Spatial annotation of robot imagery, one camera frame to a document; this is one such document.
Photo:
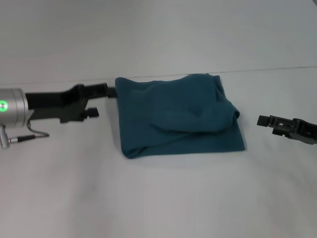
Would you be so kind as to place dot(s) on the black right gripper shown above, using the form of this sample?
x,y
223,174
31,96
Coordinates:
x,y
294,130

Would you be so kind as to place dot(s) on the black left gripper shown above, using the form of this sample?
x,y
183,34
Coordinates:
x,y
54,105

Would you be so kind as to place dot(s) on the teal t-shirt with FREE print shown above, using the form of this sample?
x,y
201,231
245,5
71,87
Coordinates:
x,y
178,116

